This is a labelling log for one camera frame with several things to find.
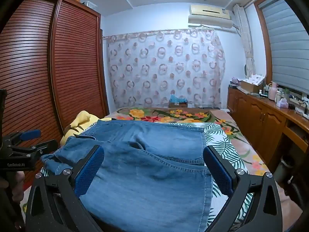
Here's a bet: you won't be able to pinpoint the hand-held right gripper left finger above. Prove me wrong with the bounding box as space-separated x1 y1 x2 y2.
25 145 105 232

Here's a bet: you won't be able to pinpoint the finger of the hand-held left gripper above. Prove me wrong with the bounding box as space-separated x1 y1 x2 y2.
7 139 58 161
6 130 41 147

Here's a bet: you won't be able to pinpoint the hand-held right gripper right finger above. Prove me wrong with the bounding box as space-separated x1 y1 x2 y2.
203 145 283 232

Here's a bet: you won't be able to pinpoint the blue denim pants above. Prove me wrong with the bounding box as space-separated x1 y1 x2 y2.
41 120 213 232

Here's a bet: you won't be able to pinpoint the person's dark-sleeved left forearm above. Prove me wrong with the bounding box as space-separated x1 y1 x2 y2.
0 188 25 232

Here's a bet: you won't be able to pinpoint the person's left hand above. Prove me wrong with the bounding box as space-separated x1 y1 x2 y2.
0 171 25 202

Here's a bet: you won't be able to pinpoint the palm leaf printed sheet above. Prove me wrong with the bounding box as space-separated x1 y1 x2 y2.
22 119 256 232

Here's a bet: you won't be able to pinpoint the yellow cloth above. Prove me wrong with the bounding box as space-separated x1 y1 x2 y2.
60 111 113 145

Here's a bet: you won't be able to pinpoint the wooden sideboard cabinet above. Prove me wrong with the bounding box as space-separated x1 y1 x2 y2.
227 87 309 174

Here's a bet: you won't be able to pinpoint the grey trash bin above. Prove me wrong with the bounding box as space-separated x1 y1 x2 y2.
273 155 295 183

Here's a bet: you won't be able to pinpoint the blue item on box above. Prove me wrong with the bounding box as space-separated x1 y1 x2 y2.
168 94 188 108

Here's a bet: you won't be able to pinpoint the wooden louvered wardrobe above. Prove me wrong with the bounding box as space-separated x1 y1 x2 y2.
0 0 109 191

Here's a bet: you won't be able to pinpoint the floral blanket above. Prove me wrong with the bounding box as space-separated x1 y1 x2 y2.
105 107 273 177

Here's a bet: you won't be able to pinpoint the open cardboard box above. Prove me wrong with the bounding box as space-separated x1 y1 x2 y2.
240 74 266 93

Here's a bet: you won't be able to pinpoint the pink thermos bottle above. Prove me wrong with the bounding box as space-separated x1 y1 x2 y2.
268 82 278 101

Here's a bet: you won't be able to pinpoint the circle patterned curtain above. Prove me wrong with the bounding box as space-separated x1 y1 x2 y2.
104 28 226 108

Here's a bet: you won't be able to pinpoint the tied beige curtain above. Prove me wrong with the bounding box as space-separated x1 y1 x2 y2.
233 4 256 79

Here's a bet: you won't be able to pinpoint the grey window blind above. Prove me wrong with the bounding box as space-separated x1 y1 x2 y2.
261 0 309 95

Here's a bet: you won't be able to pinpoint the wall air conditioner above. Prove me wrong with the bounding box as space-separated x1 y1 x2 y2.
188 4 234 28

